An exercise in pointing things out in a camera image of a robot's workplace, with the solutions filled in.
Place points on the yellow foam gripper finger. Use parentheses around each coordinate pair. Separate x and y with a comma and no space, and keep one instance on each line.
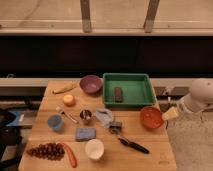
(170,114)

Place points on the yellow banana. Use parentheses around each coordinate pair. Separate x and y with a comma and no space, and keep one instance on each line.
(64,89)

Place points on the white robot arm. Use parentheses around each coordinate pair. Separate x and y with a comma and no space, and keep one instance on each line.
(199,98)

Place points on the white paper cup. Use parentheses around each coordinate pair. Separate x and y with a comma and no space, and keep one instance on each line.
(94,149)

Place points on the small metal cup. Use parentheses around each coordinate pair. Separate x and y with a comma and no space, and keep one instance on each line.
(86,116)

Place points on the blue plastic cup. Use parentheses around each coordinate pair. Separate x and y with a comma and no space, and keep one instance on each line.
(55,122)

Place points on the red bowl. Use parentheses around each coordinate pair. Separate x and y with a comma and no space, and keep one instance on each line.
(151,117)

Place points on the green plastic tray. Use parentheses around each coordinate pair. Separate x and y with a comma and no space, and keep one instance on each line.
(136,89)

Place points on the brown chocolate bar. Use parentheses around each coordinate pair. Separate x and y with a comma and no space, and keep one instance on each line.
(118,94)

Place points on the crumpled blue-grey cloth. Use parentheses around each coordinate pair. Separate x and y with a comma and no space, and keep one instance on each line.
(105,116)

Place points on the purple bowl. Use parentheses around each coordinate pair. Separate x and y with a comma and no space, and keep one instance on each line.
(91,84)

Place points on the blue sponge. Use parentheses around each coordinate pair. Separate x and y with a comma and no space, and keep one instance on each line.
(85,134)

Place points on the small orange fruit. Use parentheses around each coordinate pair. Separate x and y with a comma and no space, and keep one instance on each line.
(69,100)

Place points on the red chili pepper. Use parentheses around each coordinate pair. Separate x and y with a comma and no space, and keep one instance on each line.
(71,156)

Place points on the bunch of dark grapes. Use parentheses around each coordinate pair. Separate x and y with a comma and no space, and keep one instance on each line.
(49,151)

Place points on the black and blue chair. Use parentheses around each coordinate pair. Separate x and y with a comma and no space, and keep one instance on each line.
(9,135)

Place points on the black handled knife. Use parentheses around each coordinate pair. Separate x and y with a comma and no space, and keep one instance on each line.
(134,145)

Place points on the metal spoon wooden handle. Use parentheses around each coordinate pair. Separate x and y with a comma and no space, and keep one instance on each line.
(62,112)

